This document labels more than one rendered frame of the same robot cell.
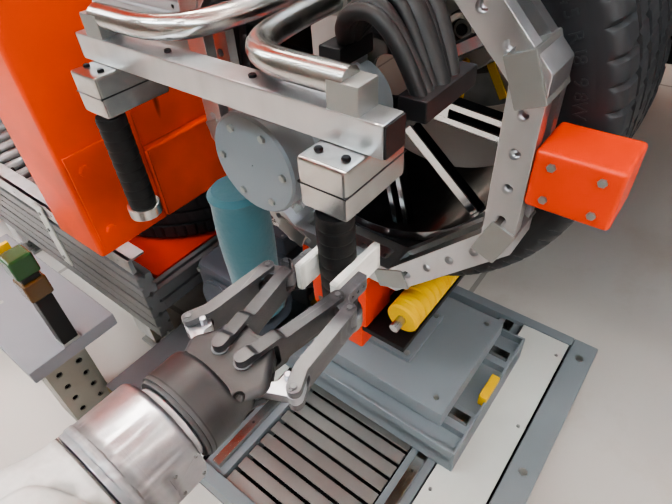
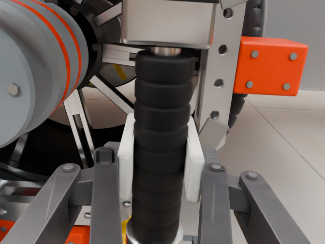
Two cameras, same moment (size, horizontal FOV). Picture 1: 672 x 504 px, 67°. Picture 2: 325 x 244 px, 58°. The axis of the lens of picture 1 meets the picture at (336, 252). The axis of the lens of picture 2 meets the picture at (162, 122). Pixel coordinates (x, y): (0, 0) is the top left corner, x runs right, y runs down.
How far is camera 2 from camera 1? 0.34 m
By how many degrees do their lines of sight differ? 41
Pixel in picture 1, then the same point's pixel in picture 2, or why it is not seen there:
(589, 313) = (186, 219)
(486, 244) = (205, 141)
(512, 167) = (222, 62)
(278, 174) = (6, 84)
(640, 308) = not seen: hidden behind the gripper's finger
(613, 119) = (258, 31)
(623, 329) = not seen: hidden behind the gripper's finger
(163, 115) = not seen: outside the picture
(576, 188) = (273, 66)
